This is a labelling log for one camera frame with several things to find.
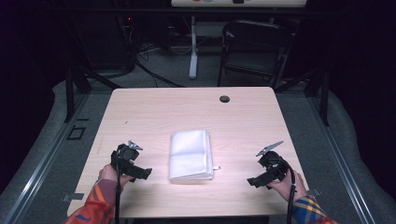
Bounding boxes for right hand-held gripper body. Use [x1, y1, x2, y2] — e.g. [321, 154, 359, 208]
[247, 150, 295, 189]

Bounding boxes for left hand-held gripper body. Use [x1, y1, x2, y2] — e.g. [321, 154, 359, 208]
[110, 143, 153, 183]

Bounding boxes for person's right hand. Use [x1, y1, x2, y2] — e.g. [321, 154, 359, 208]
[266, 170, 308, 203]

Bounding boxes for person's left hand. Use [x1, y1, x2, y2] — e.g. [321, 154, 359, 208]
[98, 163, 135, 190]

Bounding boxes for white table leg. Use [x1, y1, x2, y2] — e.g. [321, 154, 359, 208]
[188, 15, 200, 80]

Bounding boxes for dark equipment box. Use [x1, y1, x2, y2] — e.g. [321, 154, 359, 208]
[69, 10, 138, 72]

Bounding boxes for black folding chair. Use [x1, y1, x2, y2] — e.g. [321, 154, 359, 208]
[217, 20, 295, 89]

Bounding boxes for right hand-held gripper black cable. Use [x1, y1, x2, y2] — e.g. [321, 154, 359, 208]
[270, 158, 297, 224]

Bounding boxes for hand-held gripper black cable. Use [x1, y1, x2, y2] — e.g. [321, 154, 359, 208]
[270, 158, 297, 224]
[113, 148, 123, 224]

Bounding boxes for left hand-held gripper black cable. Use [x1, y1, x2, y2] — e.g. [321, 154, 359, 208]
[113, 148, 123, 224]

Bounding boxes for black metal frame stand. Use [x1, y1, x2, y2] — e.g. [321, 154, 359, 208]
[274, 65, 331, 127]
[63, 63, 123, 124]

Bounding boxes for aluminium floor rail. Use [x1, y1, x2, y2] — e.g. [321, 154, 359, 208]
[2, 92, 92, 224]
[305, 92, 378, 224]

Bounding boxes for black floor cables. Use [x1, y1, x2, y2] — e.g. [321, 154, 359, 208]
[133, 40, 186, 89]

